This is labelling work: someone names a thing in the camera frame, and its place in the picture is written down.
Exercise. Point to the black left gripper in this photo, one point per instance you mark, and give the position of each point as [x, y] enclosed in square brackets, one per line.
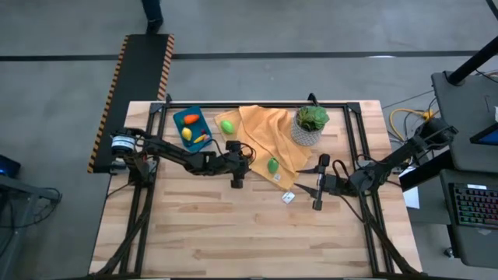
[235, 165]

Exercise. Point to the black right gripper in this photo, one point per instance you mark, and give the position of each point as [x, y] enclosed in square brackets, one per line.
[334, 184]

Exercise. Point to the green ribbed toy vegetable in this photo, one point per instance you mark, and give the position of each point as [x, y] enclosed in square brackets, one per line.
[273, 165]

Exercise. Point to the light green toy lime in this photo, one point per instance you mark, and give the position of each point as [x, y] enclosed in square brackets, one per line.
[227, 127]

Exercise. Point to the yellow toy banana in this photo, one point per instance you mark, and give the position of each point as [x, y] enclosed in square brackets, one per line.
[200, 138]

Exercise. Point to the small dark purple toy fruit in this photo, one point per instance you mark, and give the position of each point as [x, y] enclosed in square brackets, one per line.
[205, 132]

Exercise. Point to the yellow toy lemon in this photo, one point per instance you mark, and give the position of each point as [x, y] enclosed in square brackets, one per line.
[186, 134]

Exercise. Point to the orange toy carrot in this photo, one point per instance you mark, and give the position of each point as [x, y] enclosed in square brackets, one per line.
[190, 118]

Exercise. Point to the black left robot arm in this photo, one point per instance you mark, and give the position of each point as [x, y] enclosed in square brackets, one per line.
[175, 155]

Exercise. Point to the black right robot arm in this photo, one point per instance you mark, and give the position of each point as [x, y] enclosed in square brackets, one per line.
[393, 157]

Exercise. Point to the white paper tag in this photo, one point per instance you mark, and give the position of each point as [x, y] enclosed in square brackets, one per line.
[288, 197]

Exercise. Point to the orange cloth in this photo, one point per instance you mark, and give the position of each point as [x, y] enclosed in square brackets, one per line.
[268, 132]

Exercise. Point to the succulent in patterned white pot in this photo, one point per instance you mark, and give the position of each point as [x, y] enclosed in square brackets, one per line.
[310, 126]

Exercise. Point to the blue plastic container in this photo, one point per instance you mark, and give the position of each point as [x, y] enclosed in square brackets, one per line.
[202, 120]

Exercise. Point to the white paper sheet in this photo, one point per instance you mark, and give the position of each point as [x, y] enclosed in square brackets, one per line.
[412, 196]

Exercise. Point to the black hazard-striped floor mat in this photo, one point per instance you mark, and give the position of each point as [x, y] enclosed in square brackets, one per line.
[136, 78]

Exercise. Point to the grey desk with pole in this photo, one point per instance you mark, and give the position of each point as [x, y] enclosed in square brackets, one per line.
[459, 105]

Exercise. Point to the backlit computer keyboard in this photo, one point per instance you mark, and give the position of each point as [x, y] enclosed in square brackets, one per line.
[476, 206]

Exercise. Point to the grey desk with keyboard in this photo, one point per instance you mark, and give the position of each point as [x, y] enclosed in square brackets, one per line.
[467, 245]

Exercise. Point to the person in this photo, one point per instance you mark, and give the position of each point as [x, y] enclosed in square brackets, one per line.
[152, 17]

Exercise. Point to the tablet with blue screen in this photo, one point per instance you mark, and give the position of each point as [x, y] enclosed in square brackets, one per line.
[488, 137]

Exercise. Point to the black pole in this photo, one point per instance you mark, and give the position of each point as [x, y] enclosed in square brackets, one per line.
[472, 62]

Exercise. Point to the black device with blue light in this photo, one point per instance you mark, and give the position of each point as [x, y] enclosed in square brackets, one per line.
[9, 165]

